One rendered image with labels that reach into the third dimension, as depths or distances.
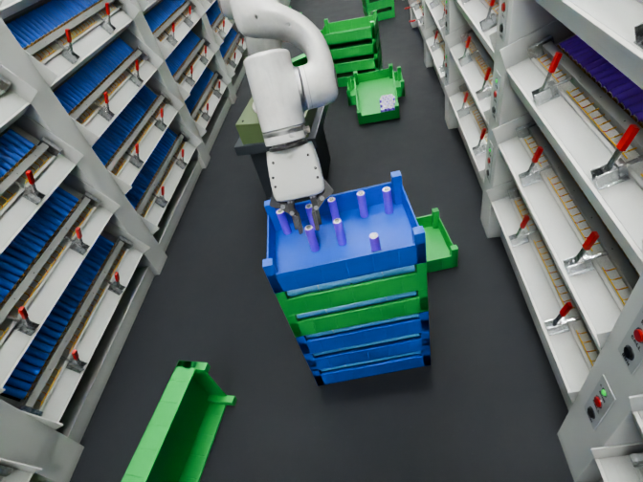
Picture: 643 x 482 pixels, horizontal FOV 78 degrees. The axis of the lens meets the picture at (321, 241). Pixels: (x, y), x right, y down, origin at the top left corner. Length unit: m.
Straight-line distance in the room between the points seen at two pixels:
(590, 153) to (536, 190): 0.26
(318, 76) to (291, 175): 0.18
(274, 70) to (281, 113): 0.07
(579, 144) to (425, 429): 0.68
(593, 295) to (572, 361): 0.20
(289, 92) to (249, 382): 0.78
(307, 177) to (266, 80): 0.18
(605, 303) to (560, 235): 0.17
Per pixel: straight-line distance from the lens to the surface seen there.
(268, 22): 0.81
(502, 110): 1.13
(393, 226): 0.86
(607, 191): 0.72
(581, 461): 0.99
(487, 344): 1.16
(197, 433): 1.19
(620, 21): 0.70
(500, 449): 1.05
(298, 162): 0.76
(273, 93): 0.74
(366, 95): 2.21
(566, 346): 1.00
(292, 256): 0.84
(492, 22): 1.30
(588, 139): 0.81
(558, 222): 0.94
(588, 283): 0.84
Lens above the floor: 0.99
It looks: 43 degrees down
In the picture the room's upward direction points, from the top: 16 degrees counter-clockwise
